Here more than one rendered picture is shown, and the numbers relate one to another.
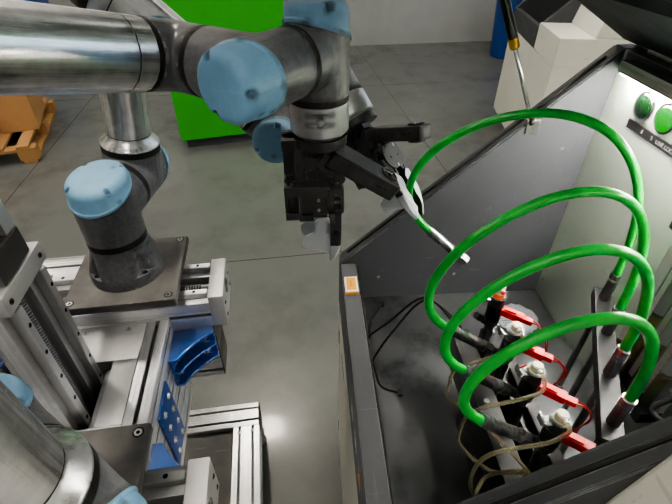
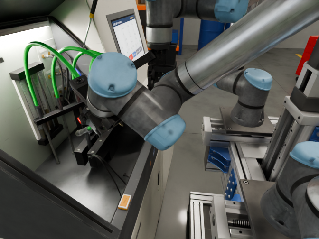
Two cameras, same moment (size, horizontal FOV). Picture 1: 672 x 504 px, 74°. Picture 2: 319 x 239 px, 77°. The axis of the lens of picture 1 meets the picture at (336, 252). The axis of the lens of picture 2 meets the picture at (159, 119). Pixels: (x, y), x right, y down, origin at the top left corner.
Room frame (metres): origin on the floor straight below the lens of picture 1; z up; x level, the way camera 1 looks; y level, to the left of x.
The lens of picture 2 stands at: (1.15, 0.18, 1.56)
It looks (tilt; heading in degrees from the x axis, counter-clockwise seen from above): 33 degrees down; 195
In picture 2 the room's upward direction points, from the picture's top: straight up
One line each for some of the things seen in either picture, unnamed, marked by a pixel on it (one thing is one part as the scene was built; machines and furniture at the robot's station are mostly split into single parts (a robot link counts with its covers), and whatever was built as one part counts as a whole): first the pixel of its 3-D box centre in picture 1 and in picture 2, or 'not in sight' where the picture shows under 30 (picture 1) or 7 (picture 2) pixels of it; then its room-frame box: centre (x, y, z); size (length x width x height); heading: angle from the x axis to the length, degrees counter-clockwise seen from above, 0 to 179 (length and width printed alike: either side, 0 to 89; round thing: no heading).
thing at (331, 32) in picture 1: (316, 52); (160, 3); (0.55, 0.02, 1.53); 0.09 x 0.08 x 0.11; 147
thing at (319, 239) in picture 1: (320, 241); not in sight; (0.54, 0.02, 1.26); 0.06 x 0.03 x 0.09; 93
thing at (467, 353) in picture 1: (495, 423); (103, 141); (0.45, -0.30, 0.91); 0.34 x 0.10 x 0.15; 3
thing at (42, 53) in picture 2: not in sight; (56, 73); (0.35, -0.57, 1.20); 0.13 x 0.03 x 0.31; 3
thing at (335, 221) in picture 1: (334, 218); not in sight; (0.53, 0.00, 1.31); 0.05 x 0.02 x 0.09; 3
